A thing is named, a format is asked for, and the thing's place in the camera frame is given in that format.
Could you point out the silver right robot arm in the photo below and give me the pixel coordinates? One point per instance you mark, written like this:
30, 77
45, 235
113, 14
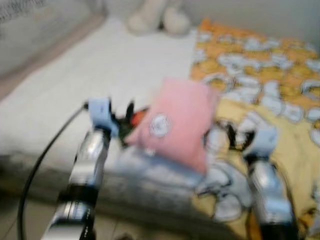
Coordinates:
270, 195

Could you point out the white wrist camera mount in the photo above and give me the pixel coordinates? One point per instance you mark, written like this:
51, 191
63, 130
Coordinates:
262, 141
101, 114

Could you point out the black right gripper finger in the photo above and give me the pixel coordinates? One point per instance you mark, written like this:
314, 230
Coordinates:
231, 135

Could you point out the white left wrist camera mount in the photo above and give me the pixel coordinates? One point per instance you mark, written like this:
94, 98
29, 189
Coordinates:
101, 114

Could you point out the white mattress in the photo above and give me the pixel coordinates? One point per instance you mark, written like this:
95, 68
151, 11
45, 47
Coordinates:
100, 75

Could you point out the beige plush toy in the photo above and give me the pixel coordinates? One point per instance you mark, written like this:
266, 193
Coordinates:
157, 17

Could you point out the grey floral patterned quilt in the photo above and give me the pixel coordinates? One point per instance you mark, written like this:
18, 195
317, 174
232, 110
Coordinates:
40, 30

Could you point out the yellow cartoon egg blanket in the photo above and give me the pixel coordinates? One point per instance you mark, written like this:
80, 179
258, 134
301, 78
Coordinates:
260, 80

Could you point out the green and red book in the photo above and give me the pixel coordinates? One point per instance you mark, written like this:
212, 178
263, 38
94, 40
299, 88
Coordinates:
136, 119

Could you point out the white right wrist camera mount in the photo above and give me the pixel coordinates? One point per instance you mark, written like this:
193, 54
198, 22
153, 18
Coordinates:
262, 141

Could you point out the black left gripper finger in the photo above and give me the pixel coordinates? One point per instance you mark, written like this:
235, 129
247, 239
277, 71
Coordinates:
111, 106
130, 112

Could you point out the pink pillow with round print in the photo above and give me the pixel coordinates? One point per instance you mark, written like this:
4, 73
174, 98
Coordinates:
177, 122

